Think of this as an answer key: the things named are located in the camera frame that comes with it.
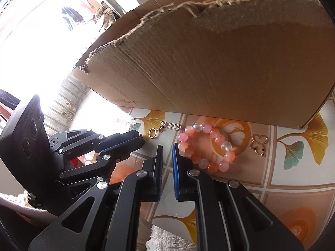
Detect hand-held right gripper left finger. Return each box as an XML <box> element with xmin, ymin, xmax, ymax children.
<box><xmin>28</xmin><ymin>144</ymin><xmax>164</xmax><ymax>251</ymax></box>

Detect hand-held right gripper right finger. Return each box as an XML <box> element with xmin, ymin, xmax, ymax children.
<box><xmin>172</xmin><ymin>142</ymin><xmax>305</xmax><ymax>251</ymax></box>

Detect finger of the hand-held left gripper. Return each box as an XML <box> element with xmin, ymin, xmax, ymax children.
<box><xmin>48</xmin><ymin>129</ymin><xmax>146</xmax><ymax>160</ymax></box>
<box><xmin>59</xmin><ymin>149</ymin><xmax>131</xmax><ymax>189</ymax></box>

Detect pink bead bracelet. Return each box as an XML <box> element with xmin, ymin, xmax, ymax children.
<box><xmin>178</xmin><ymin>123</ymin><xmax>236</xmax><ymax>173</ymax></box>

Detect gold butterfly charm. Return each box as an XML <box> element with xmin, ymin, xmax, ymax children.
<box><xmin>249</xmin><ymin>134</ymin><xmax>268</xmax><ymax>157</ymax></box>

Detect brown cardboard box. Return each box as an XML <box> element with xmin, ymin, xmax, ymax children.
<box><xmin>71</xmin><ymin>0</ymin><xmax>335</xmax><ymax>129</ymax></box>

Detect leaf patterned tablecloth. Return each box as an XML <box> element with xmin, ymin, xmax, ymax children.
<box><xmin>71</xmin><ymin>105</ymin><xmax>335</xmax><ymax>251</ymax></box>

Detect hanging clothes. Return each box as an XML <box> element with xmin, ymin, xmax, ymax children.
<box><xmin>60</xmin><ymin>0</ymin><xmax>118</xmax><ymax>29</ymax></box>

